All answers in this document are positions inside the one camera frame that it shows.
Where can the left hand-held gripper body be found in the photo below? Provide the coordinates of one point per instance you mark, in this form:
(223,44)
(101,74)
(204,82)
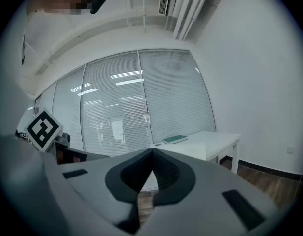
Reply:
(43,129)

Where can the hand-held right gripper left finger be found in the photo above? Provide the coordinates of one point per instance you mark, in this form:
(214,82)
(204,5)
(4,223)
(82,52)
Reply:
(92,188)

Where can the white desk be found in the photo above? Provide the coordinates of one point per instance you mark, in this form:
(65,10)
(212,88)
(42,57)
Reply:
(215,141)

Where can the green book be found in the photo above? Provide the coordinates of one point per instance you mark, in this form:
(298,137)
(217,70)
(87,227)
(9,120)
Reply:
(175,138)

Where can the glass partition with blinds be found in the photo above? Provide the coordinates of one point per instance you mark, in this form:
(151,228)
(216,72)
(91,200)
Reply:
(175,95)

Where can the white ceiling duct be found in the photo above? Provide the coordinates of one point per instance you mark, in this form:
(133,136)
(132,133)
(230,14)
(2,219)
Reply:
(190,8)

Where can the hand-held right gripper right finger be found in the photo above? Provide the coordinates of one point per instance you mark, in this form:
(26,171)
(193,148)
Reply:
(202,205)

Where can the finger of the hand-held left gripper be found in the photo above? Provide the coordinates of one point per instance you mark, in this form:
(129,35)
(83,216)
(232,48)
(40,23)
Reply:
(92,156)

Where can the white wall socket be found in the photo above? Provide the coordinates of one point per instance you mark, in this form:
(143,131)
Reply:
(290,149)

